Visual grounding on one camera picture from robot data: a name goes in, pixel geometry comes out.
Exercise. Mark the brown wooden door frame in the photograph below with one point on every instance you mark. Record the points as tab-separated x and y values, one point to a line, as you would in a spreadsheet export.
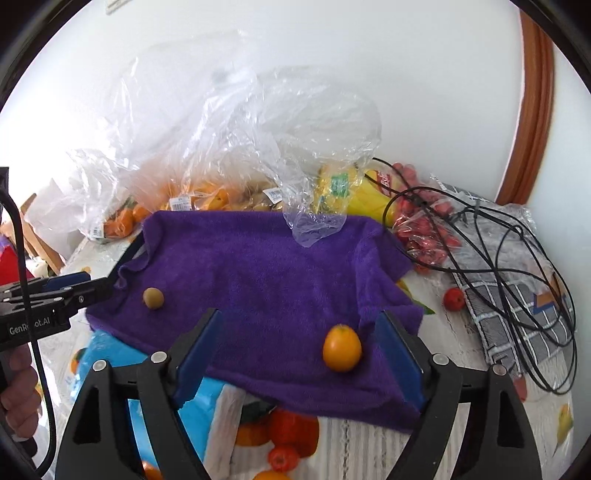
531	115

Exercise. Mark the person's left hand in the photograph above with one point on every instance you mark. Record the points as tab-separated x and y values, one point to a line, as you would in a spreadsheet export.
21	397

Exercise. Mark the blue tissue pack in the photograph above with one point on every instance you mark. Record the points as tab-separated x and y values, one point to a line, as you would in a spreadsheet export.
111	350

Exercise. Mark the red cherry tomato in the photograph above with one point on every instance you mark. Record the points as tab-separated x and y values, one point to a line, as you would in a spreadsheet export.
453	299

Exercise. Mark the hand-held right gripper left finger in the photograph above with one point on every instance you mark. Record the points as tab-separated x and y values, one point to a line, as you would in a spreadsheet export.
198	360

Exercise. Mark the clear bag of kumquats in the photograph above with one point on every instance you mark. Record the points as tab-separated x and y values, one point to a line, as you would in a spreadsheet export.
207	194

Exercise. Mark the orange kumquat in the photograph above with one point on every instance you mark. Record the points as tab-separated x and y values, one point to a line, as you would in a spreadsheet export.
341	354

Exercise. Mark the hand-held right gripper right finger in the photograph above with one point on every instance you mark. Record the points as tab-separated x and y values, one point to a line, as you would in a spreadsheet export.
399	364

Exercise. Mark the brown longan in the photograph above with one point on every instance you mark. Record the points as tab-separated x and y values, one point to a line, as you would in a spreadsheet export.
153	298

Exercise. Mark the grey checked cloth in plastic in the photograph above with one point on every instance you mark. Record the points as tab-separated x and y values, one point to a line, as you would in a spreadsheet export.
498	318

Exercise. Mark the clear bag of mandarins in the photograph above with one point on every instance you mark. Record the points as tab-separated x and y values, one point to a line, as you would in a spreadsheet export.
124	217

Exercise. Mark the white paper bag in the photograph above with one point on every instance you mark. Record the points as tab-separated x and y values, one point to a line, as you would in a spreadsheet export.
55	207

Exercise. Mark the yellow chips bag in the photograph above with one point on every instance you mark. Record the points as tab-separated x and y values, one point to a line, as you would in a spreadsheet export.
374	198

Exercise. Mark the purple towel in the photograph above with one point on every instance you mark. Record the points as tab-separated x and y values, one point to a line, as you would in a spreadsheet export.
277	286

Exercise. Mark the clear bag of longans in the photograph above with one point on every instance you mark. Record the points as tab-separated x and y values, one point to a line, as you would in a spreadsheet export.
263	198

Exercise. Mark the clear bag of cherry tomatoes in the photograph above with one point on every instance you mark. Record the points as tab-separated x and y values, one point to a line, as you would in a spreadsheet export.
425	240

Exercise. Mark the yellow pack with green label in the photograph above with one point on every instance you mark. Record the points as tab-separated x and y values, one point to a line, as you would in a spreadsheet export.
332	189

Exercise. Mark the wooden chair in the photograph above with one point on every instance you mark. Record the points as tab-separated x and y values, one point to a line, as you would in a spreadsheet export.
34	240

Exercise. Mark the printed white tablecloth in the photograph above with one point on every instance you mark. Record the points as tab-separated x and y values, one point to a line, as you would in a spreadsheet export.
461	350

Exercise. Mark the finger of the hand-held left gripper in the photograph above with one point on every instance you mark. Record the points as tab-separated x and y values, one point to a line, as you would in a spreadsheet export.
69	281
90	295

